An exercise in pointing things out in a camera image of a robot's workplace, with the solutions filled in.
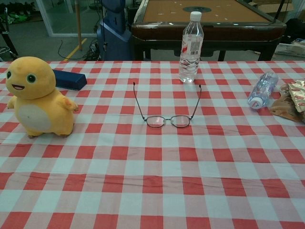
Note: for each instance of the thin-framed eyeglasses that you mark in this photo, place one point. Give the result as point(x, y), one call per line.
point(155, 121)

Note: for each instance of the dark blue glasses case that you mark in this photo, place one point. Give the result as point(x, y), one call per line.
point(69, 80)

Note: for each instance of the red white checked tablecloth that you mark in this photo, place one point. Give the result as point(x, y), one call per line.
point(143, 167)

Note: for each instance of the clear water bottle red label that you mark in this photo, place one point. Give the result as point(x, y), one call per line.
point(191, 47)

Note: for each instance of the dark wooden mahjong table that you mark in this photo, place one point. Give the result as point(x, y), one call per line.
point(166, 12)

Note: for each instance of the clear water bottle without label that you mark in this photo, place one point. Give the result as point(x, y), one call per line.
point(262, 90)

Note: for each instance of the wooden pole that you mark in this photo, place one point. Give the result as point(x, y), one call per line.
point(78, 23)

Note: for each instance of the yellow plush dinosaur toy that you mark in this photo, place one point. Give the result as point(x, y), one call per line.
point(35, 95)

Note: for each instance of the brown snack packet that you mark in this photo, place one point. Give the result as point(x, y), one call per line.
point(282, 107)

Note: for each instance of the gold foil snack packet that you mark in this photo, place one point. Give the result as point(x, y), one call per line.
point(299, 95)

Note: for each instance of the white printed box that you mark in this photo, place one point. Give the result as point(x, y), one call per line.
point(290, 49)

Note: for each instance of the blue machine pedestal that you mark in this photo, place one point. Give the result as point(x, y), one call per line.
point(114, 35)

